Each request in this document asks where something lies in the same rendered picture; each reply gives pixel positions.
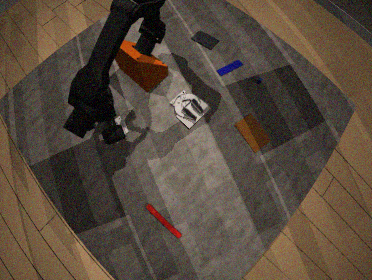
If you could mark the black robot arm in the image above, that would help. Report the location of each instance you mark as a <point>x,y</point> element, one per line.
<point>88,93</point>

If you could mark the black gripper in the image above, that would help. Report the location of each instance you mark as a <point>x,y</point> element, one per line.
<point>114,133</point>

